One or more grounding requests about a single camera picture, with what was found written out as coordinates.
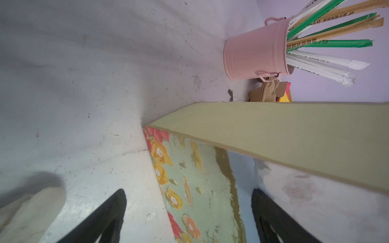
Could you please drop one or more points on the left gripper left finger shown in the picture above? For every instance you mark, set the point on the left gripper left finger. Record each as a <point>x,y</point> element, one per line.
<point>103,225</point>

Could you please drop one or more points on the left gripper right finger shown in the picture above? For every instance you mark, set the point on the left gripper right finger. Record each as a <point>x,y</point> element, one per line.
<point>273,224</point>

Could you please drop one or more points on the painted paper gift bag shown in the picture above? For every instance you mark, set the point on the painted paper gift bag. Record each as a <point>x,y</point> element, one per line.
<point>325,164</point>

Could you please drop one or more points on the yellow napkin stack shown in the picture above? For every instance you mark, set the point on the yellow napkin stack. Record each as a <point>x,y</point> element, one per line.
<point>283,92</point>

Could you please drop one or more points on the stacked brown cup carriers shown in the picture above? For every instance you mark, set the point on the stacked brown cup carriers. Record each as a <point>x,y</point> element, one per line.
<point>265,93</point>

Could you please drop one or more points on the pink straw bucket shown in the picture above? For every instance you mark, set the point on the pink straw bucket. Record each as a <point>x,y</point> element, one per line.
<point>259,54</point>

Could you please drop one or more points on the brown wrapped straws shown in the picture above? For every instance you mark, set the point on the brown wrapped straws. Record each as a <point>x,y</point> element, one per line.
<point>334,27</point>

